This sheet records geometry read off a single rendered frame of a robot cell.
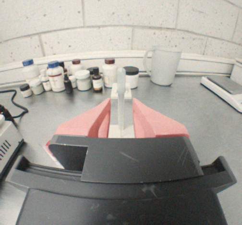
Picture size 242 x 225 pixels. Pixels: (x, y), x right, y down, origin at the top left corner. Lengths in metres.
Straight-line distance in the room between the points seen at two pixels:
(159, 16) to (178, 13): 0.11
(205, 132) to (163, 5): 0.55
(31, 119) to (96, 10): 0.49
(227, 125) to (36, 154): 0.52
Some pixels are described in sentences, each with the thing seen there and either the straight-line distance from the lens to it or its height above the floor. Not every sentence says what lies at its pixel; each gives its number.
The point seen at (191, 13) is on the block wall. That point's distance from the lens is 0.73.
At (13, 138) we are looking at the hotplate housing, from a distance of 0.32.
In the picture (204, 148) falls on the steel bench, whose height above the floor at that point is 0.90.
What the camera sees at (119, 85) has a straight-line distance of 0.17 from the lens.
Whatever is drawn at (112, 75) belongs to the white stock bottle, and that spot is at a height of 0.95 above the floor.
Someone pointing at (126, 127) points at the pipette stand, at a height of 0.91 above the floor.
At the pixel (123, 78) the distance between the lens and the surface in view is 0.17.
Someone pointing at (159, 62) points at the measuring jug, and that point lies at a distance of 0.47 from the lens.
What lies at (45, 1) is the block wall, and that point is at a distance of 0.64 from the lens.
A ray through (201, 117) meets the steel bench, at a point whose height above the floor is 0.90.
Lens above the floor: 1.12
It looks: 36 degrees down
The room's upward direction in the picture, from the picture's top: 1 degrees clockwise
